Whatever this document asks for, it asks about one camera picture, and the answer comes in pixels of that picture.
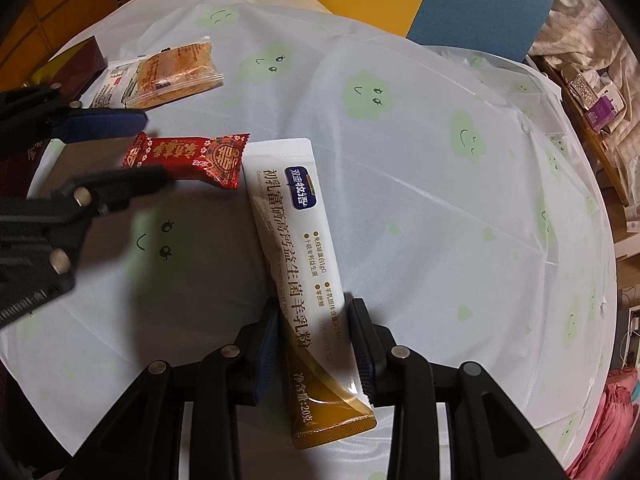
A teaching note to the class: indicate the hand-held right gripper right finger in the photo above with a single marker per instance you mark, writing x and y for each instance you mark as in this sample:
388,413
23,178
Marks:
362,355

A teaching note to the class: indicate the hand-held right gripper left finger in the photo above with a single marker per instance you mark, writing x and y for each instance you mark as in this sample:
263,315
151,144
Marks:
267,355

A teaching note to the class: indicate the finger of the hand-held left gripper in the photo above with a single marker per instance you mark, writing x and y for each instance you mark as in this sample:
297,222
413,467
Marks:
100,122
125,185

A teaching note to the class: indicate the white and red snack packet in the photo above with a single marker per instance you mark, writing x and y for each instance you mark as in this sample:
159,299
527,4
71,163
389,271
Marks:
112,85

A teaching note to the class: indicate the dark red box gold inside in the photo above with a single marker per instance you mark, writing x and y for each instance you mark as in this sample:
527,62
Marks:
80,67

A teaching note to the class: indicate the red candy packet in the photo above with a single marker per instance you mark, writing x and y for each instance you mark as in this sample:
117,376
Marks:
195,157

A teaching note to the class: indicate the brown cake packet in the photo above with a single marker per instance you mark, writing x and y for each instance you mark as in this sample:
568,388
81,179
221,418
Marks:
175,75

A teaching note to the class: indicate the long white and gold sachet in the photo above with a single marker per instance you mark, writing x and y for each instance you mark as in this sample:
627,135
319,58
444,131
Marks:
300,240

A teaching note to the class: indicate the pink cloth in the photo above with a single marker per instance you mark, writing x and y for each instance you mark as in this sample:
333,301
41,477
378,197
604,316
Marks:
615,420

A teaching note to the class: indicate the wooden side table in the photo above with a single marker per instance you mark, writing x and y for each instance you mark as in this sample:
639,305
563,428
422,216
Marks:
600,150

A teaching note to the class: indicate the small purple box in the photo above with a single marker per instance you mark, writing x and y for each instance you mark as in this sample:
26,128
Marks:
600,112

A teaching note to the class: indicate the beige patterned box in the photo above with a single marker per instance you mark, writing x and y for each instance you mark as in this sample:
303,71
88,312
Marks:
580,85

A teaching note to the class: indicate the grey yellow blue chair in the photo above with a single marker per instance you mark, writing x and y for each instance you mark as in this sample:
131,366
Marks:
450,5

